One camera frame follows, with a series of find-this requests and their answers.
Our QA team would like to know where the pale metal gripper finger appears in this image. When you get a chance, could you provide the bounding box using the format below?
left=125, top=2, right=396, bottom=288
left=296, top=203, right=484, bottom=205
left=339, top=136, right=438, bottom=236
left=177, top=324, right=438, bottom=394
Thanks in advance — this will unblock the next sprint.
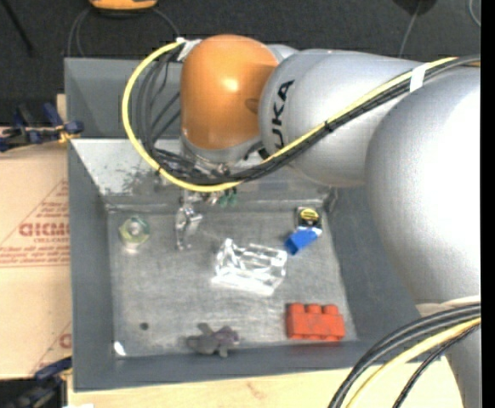
left=186, top=211, right=203, bottom=250
left=174, top=208, right=189, bottom=252

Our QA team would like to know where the grey-purple toy animal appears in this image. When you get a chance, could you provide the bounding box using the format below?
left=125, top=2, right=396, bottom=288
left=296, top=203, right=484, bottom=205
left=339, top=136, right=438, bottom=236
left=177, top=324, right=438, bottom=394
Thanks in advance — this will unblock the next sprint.
left=185, top=322, right=241, bottom=359

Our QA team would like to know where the grey metal bin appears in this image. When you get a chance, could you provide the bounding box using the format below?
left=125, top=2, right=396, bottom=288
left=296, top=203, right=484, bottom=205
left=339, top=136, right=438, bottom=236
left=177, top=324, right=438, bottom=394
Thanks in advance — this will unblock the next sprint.
left=63, top=56, right=421, bottom=393

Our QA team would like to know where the red toy brick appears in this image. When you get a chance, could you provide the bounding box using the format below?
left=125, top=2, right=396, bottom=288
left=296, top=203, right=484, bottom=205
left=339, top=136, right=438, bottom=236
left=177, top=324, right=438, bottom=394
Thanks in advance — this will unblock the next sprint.
left=284, top=303, right=347, bottom=343

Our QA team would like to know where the blue block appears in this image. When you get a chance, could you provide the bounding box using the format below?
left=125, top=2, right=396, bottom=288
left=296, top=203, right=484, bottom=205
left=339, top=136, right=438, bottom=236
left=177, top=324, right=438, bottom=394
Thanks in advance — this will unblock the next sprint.
left=284, top=226, right=319, bottom=256

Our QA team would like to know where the black cylinder on white bracket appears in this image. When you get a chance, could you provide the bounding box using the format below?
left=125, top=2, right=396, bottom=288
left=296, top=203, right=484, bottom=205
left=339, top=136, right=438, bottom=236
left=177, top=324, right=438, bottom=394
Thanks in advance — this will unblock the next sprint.
left=245, top=141, right=270, bottom=162

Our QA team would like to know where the brown cardboard board, red print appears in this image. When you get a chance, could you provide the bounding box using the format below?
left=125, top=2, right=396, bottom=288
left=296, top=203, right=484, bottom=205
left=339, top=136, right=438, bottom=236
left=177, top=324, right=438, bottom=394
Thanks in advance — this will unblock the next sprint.
left=0, top=93, right=74, bottom=383

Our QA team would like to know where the clear plastic box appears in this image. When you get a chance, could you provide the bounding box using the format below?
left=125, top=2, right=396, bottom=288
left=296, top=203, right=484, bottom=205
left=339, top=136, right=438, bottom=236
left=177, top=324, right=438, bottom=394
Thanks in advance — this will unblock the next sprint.
left=210, top=237, right=289, bottom=298

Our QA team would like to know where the yellow-green hexagonal ring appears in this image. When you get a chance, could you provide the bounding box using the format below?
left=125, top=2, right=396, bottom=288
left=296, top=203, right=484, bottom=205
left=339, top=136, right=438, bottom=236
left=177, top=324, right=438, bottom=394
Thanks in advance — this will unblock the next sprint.
left=118, top=214, right=151, bottom=251

